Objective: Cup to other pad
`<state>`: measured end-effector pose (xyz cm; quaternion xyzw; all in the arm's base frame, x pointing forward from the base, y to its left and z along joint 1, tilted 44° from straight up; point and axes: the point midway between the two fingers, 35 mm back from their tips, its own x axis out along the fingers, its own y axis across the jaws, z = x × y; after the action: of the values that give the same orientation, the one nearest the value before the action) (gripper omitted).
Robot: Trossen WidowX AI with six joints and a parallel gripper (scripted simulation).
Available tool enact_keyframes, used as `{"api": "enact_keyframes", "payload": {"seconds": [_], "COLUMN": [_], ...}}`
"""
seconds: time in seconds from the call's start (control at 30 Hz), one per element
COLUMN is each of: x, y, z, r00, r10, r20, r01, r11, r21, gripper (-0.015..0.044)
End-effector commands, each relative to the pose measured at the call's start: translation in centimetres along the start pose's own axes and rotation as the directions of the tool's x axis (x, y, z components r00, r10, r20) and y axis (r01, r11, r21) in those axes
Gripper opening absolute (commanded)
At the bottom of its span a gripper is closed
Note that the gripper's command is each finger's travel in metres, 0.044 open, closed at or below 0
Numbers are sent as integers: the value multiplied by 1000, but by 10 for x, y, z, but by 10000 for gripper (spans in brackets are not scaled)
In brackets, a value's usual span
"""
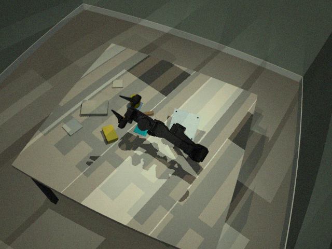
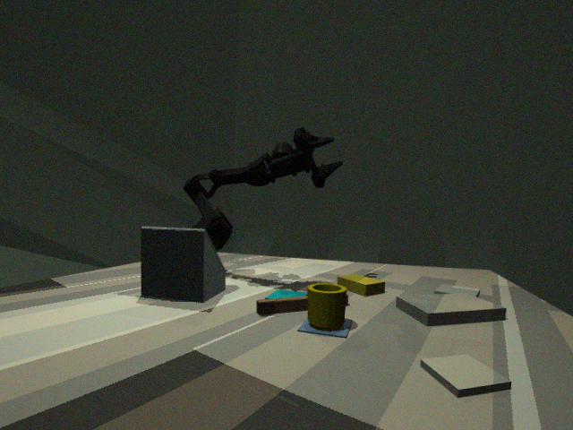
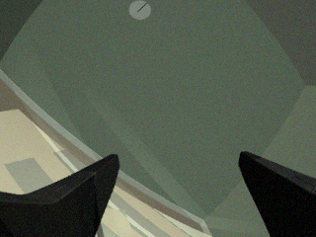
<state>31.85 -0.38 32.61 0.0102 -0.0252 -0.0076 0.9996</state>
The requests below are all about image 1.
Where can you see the brown wooden bar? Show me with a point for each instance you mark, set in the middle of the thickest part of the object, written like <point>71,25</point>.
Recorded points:
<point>150,113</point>

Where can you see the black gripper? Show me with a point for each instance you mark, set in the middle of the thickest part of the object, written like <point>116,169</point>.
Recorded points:
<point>135,99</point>

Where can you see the olive yellow rectangular block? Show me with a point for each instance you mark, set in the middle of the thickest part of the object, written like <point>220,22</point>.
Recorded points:
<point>110,134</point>

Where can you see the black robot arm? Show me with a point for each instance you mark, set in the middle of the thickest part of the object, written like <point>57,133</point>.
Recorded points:
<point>175,135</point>

